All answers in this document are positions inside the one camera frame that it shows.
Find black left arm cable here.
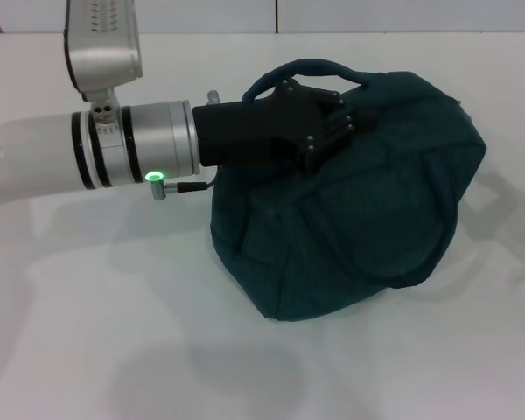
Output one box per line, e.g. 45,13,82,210
177,174,219,193

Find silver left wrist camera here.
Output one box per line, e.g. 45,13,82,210
63,0,144,102

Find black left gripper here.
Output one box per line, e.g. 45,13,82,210
192,80,356,177

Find dark teal insulated lunch bag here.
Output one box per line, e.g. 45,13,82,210
209,59,488,323

